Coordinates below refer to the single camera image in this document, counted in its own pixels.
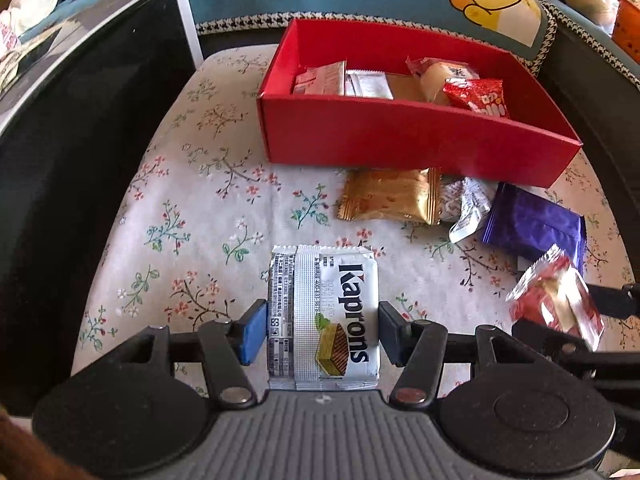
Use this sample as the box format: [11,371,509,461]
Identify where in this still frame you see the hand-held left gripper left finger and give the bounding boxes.
[122,299,268,408]

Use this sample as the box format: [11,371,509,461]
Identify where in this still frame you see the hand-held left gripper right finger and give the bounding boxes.
[378,301,538,409]

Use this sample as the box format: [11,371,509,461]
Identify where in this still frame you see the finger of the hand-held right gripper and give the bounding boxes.
[582,282,640,320]
[511,317,601,367]

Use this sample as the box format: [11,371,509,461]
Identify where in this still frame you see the red clear cake packet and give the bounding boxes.
[505,244,606,352]

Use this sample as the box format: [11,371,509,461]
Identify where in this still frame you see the white wafer packet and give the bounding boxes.
[267,244,382,392]

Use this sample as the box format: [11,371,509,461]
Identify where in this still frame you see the purple snack packet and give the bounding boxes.
[481,181,587,273]

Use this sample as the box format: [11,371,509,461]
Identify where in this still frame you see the golden snack packet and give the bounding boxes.
[336,167,443,226]

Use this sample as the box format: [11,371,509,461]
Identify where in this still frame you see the white crinkled snack packet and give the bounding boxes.
[440,176,497,244]

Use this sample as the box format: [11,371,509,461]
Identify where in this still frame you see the red cardboard box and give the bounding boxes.
[256,17,584,190]

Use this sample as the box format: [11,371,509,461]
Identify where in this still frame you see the small red snack packet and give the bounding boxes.
[442,78,511,119]

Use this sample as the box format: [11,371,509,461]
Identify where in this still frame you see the white barcode snack packet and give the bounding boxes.
[345,69,394,99]

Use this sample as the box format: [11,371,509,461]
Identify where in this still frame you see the bun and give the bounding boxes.
[405,56,481,107]

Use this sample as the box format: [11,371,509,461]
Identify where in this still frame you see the red white snack packet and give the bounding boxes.
[291,60,347,97]

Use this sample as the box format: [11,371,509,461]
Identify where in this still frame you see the floral tablecloth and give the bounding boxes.
[70,42,640,461]

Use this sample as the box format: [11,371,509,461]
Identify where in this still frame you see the black flat screen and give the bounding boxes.
[0,0,205,416]

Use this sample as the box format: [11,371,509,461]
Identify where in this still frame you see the brown fuzzy cloth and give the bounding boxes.
[0,402,88,480]

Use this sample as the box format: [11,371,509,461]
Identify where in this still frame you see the orange plastic basket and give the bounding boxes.
[612,0,640,63]

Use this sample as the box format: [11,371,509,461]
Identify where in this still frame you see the blue houndstooth-trimmed sofa cover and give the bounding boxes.
[542,0,640,91]

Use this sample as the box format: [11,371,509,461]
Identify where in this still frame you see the white cloth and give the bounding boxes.
[0,0,71,56]

